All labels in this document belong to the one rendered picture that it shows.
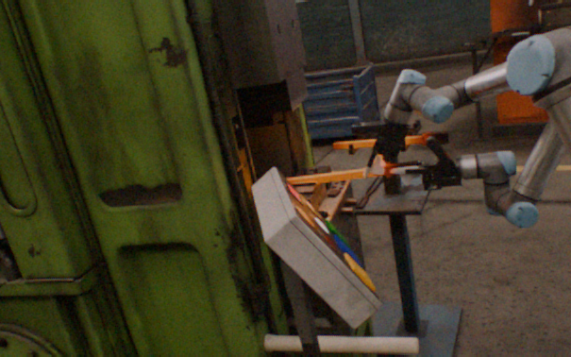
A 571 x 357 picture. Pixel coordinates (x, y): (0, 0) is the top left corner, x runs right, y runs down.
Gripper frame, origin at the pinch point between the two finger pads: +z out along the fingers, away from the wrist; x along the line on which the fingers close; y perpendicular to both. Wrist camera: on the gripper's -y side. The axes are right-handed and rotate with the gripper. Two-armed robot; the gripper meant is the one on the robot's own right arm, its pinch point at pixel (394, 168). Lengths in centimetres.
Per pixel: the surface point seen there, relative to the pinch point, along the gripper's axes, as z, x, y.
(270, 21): 25, -15, -52
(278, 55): 25, -14, -42
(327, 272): 6, -71, -5
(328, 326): 28, -15, 49
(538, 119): -84, 345, 91
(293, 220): 10, -73, -18
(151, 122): 57, -37, -33
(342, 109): 97, 370, 62
